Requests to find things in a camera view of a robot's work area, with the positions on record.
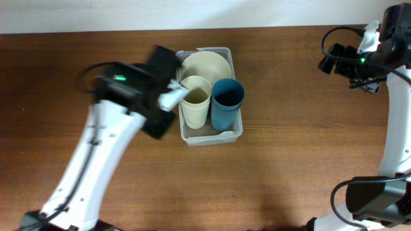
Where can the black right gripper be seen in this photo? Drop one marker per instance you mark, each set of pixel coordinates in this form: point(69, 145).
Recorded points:
point(342, 68)

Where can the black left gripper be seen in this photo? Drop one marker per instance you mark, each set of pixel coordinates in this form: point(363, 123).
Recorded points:
point(159, 132)

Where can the white plastic fork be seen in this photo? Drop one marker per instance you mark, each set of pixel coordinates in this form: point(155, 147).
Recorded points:
point(175, 93)

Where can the cream plastic cup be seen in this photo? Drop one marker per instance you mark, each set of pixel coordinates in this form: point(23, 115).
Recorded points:
point(195, 105)

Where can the cream plastic bowl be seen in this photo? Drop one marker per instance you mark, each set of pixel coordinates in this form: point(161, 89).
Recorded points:
point(207, 64)

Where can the blue plastic cup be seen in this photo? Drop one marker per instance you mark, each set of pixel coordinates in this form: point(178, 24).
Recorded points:
point(226, 99)

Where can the white plastic spoon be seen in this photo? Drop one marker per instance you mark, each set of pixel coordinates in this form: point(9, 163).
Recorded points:
point(222, 135)

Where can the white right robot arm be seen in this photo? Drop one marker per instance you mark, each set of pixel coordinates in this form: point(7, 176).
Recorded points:
point(382, 201)

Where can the clear plastic container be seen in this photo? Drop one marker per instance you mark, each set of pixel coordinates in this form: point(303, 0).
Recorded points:
point(188, 133)

